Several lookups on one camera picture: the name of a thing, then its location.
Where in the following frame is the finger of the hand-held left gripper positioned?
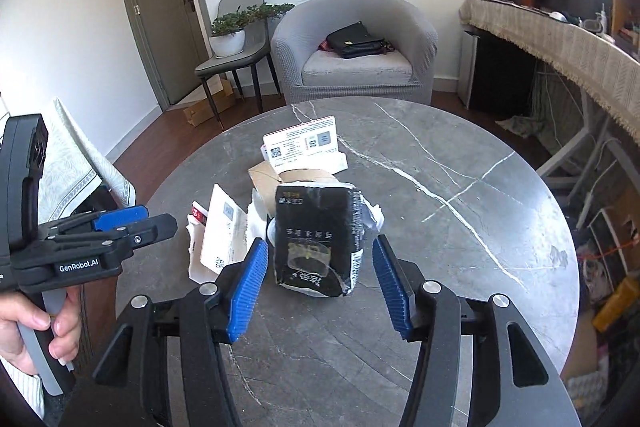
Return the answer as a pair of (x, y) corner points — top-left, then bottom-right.
(47, 205), (149, 236)
(52, 214), (178, 254)

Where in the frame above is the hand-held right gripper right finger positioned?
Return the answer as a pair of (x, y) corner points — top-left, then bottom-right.
(372, 234), (583, 427)

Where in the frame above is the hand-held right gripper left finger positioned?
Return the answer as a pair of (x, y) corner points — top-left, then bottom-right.
(60, 237), (271, 427)

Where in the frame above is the white paper envelope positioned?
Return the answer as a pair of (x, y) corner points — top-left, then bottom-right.
(200, 183), (249, 278)

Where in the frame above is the torn white paper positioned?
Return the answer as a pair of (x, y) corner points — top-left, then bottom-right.
(359, 196), (385, 242)

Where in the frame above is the black foil packet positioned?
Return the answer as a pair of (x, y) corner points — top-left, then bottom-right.
(274, 182), (364, 299)

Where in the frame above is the white box with label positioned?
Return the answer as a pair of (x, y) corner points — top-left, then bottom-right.
(262, 116), (348, 175)

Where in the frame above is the person's left forearm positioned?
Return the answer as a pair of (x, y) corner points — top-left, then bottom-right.
(0, 357), (47, 427)

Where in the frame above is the person's left hand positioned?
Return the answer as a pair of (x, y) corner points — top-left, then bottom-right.
(0, 289), (83, 375)

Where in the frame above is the cardboard box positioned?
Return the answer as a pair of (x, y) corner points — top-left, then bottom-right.
(183, 79), (236, 126)

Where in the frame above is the grey dining chair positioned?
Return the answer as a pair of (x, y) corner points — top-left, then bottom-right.
(195, 0), (281, 130)

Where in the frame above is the grey door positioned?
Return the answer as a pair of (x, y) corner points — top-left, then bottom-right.
(125, 0), (208, 105)

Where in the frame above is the potted green plant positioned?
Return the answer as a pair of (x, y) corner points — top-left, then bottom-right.
(210, 3), (296, 58)

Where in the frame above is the crumpled grey cloth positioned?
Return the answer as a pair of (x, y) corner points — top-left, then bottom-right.
(495, 114), (538, 138)

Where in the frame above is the yellow box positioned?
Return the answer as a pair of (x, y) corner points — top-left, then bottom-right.
(592, 277), (640, 333)

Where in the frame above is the white desk leg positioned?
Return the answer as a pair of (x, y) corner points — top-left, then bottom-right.
(537, 107), (621, 180)

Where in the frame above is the black cabinet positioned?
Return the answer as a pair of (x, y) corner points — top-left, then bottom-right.
(459, 29), (538, 115)

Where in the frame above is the black handbag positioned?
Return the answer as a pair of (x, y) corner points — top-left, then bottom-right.
(326, 22), (396, 59)

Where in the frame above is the grey armchair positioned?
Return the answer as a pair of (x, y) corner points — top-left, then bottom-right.
(271, 0), (439, 106)

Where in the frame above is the beige fringed desk cloth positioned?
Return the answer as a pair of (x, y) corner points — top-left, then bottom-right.
(459, 0), (640, 158)

